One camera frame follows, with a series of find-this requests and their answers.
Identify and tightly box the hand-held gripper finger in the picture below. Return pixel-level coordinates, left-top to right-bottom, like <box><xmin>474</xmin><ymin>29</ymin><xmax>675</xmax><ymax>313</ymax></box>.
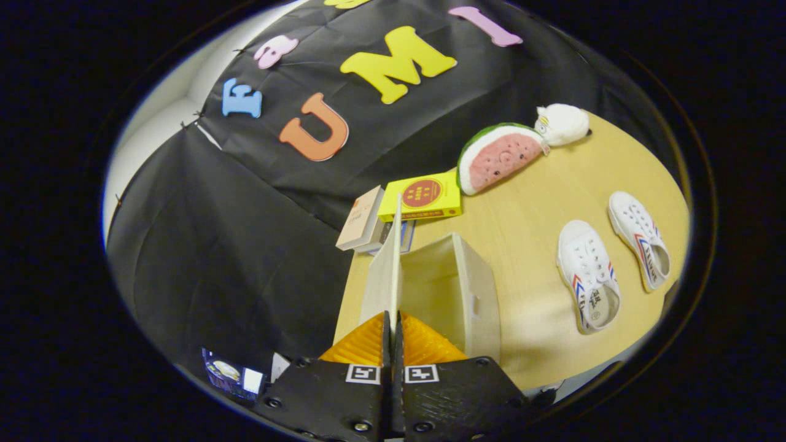
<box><xmin>253</xmin><ymin>310</ymin><xmax>394</xmax><ymax>442</ymax></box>
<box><xmin>393</xmin><ymin>310</ymin><xmax>541</xmax><ymax>442</ymax></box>

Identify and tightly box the cream fabric storage box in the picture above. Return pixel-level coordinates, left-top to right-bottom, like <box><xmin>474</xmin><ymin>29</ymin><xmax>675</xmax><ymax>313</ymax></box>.
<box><xmin>359</xmin><ymin>193</ymin><xmax>502</xmax><ymax>364</ymax></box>

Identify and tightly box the white canvas shoe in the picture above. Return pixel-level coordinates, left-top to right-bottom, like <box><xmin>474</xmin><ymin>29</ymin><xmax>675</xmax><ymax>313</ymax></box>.
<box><xmin>556</xmin><ymin>220</ymin><xmax>622</xmax><ymax>335</ymax></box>
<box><xmin>608</xmin><ymin>191</ymin><xmax>672</xmax><ymax>293</ymax></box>

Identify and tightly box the grey book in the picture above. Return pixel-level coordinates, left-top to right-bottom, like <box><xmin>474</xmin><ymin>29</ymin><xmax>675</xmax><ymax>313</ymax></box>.
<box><xmin>368</xmin><ymin>221</ymin><xmax>394</xmax><ymax>255</ymax></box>

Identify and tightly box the beige book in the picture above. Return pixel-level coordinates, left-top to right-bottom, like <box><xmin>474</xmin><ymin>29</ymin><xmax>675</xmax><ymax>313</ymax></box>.
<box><xmin>335</xmin><ymin>185</ymin><xmax>386</xmax><ymax>252</ymax></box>

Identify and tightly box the yellow book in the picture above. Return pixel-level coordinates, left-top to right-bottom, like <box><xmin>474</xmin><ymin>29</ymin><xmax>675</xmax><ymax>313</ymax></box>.
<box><xmin>377</xmin><ymin>171</ymin><xmax>462</xmax><ymax>223</ymax></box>

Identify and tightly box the blue lit screen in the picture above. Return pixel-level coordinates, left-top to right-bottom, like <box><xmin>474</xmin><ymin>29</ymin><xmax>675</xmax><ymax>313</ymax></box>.
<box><xmin>201</xmin><ymin>347</ymin><xmax>266</xmax><ymax>401</ymax></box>

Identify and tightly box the watermelon slice plush toy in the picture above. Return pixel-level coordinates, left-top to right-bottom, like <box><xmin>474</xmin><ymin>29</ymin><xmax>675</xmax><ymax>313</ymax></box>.
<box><xmin>457</xmin><ymin>123</ymin><xmax>549</xmax><ymax>196</ymax></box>

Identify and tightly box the white plush toy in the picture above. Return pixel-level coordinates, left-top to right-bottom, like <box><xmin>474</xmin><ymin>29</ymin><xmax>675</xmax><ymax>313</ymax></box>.
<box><xmin>534</xmin><ymin>103</ymin><xmax>591</xmax><ymax>147</ymax></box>

